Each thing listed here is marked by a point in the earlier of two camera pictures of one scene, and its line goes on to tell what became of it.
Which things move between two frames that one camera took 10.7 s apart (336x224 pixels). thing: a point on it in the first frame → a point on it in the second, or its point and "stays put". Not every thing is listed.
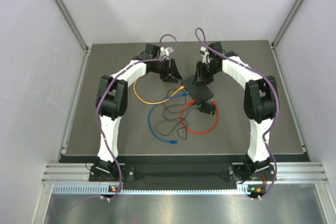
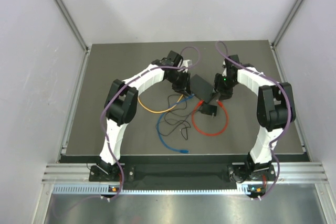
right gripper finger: x=199 y=68 → x=218 y=82
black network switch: x=199 y=92 stays put
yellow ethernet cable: x=180 y=88 → x=159 y=111
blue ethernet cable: x=148 y=117 → x=179 y=151
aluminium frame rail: x=75 y=173 stays put
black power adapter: x=208 y=108 stays put
